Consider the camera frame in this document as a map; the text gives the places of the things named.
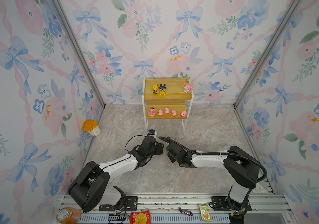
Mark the pink bear toy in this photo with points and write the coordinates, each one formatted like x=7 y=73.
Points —
x=151 y=112

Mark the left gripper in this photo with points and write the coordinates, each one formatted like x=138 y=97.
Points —
x=159 y=148

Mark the red snack packet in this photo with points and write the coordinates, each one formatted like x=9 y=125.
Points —
x=140 y=217

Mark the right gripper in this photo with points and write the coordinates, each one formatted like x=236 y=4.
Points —
x=170 y=157

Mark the yellow bear toy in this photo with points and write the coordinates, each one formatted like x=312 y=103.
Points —
x=155 y=89

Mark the black yellow duck toy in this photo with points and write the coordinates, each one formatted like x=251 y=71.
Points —
x=162 y=89

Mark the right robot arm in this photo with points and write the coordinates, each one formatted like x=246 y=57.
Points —
x=244 y=169

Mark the wooden two-tier shelf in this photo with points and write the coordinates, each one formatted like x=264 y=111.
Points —
x=175 y=98

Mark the pink pig toy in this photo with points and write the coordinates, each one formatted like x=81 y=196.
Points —
x=160 y=113
x=167 y=111
x=183 y=113
x=174 y=113

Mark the orange soda can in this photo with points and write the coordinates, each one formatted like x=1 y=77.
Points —
x=68 y=215

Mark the pink toy with blue bow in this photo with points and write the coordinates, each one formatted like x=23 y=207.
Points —
x=187 y=88

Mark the green snack packet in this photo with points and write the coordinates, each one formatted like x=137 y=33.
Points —
x=205 y=213

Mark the aluminium rail base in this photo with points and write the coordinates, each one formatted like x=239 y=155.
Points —
x=266 y=208

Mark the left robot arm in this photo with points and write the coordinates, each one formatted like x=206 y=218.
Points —
x=90 y=187

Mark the purple wrapped candy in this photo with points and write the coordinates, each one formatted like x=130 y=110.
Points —
x=185 y=212

